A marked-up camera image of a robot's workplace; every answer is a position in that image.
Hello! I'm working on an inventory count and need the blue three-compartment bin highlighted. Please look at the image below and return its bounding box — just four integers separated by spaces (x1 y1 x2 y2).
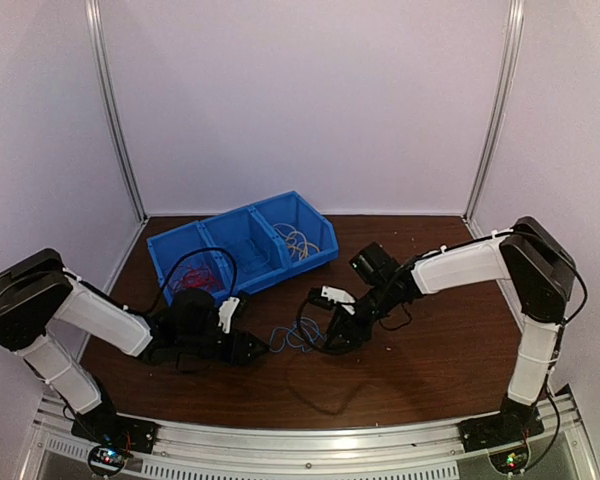
148 191 339 304

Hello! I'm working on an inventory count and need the aluminium frame post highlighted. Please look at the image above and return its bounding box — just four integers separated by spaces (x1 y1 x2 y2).
462 0 525 231
85 0 148 223

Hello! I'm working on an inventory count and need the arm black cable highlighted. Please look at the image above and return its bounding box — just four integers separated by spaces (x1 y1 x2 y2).
295 294 416 357
124 247 241 321

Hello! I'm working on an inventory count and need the red cable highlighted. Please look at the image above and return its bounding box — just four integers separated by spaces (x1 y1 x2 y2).
167 257 226 296

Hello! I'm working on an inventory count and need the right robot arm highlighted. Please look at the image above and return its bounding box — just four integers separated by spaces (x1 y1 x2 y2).
319 216 577 442

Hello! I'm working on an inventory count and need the right aluminium frame post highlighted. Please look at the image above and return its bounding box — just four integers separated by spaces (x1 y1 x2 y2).
462 0 525 231

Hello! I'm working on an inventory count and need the left aluminium frame post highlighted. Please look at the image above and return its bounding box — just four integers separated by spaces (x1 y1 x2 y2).
85 0 148 223

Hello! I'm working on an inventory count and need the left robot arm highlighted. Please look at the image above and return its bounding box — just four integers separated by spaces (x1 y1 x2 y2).
0 248 269 444

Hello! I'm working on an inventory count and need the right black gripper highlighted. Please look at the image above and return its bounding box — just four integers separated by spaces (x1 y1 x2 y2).
324 281 395 351

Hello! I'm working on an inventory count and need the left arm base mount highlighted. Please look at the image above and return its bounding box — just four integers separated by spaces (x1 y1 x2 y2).
65 393 158 479

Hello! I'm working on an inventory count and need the front aluminium rail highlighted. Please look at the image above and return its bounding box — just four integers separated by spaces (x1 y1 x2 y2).
15 395 600 479

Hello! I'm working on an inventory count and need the yellow cable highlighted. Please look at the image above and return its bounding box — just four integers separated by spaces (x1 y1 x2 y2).
272 222 324 261
284 234 316 262

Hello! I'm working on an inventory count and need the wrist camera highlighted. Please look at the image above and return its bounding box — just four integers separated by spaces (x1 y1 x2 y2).
218 292 249 334
308 286 356 316

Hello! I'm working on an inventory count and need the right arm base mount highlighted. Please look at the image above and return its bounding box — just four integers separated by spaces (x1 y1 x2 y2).
458 397 544 475

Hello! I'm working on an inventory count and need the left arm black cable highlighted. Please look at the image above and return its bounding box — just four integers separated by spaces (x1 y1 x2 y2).
124 247 241 321

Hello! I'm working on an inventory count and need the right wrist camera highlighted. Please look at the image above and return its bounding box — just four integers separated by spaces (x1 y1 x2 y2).
308 286 356 316

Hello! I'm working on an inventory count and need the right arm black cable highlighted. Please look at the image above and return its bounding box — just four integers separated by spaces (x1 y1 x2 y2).
295 294 416 357

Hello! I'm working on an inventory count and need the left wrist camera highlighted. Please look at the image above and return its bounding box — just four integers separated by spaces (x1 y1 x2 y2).
218 292 249 334

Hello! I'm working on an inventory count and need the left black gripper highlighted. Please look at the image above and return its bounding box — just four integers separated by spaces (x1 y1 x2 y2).
179 327 270 366

